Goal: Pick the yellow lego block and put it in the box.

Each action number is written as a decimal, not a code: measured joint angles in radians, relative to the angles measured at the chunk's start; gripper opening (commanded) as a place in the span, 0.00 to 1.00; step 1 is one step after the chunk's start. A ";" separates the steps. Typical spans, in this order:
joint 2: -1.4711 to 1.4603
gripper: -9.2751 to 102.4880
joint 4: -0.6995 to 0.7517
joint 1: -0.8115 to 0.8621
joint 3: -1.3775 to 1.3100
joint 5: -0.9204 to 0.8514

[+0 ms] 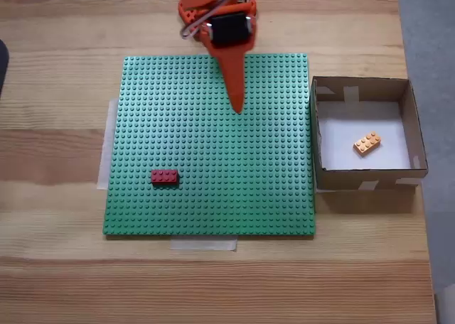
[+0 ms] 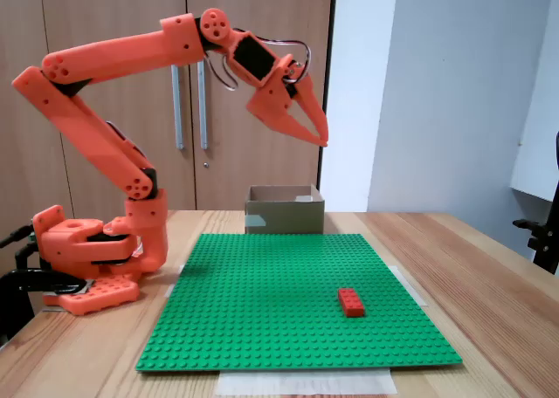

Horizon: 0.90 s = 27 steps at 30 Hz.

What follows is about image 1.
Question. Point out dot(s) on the open cardboard box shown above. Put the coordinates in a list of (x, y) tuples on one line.
[(355, 182)]

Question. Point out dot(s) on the yellow lego block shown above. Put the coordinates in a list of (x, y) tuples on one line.
[(368, 143)]

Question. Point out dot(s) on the white paper sheet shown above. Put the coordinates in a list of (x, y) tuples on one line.
[(337, 139)]

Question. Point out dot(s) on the green lego baseplate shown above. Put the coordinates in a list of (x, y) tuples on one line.
[(213, 160)]

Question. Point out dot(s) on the red lego block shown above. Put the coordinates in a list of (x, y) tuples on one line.
[(164, 177)]

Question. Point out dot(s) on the translucent tape strip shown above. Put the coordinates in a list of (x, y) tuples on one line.
[(202, 244), (105, 153)]

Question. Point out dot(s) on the black rounded object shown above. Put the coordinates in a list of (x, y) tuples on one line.
[(3, 64)]

